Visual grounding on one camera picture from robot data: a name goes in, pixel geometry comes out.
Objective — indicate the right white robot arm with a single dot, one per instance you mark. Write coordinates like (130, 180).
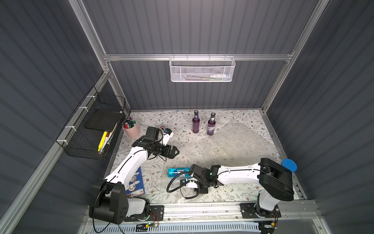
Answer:
(275, 179)

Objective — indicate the blue liquid glass bottle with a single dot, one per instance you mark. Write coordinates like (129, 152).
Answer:
(172, 172)

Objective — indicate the white ventilated cable duct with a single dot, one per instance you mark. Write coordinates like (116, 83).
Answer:
(180, 228)

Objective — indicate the black notebook in basket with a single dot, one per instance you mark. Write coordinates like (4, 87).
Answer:
(103, 120)

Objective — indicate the aluminium front rail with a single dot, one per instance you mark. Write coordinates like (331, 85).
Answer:
(231, 211)

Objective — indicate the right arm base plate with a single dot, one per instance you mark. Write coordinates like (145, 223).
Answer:
(252, 210)

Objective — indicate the black wire wall basket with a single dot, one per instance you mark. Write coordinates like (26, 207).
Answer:
(90, 131)

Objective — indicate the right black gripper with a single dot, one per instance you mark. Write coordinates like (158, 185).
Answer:
(194, 172)

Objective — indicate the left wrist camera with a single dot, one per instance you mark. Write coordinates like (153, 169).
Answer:
(166, 136)

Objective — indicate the dark purple labelled bottle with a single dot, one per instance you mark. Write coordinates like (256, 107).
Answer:
(211, 124)

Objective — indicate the blue-lid pencil jar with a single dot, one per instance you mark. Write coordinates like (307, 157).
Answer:
(290, 165)

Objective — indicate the yellow highlighter in basket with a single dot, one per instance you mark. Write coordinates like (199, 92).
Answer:
(102, 141)

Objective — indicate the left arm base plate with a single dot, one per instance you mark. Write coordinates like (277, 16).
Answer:
(155, 213)

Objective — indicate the blue sticker sheet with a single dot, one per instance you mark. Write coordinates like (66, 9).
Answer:
(136, 185)

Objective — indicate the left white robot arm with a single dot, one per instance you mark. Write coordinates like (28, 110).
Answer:
(109, 200)

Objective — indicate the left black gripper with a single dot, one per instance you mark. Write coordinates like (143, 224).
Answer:
(167, 149)

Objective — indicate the pink marker cup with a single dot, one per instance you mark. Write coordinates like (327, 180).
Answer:
(131, 127)

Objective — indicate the purple liquid glass bottle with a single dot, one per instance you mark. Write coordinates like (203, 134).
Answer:
(196, 122)

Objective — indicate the white wire wall basket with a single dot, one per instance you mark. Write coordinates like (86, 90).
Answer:
(201, 68)

